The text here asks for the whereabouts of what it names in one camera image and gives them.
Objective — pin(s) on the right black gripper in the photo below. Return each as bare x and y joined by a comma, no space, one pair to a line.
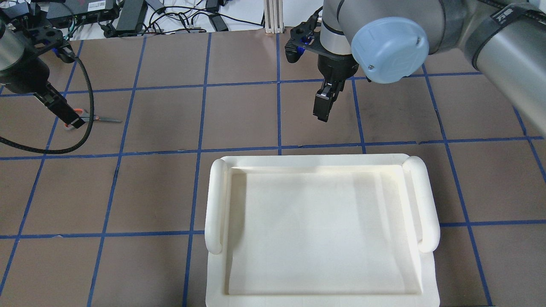
337,68

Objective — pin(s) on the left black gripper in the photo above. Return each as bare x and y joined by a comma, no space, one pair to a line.
18,79

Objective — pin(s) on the grey orange scissors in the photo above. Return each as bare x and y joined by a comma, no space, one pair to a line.
85,116

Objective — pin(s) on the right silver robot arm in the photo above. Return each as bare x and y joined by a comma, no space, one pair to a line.
391,39

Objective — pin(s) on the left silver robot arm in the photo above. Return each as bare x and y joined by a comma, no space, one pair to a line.
22,71

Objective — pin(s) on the white plastic tray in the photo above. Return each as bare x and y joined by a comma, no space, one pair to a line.
321,231

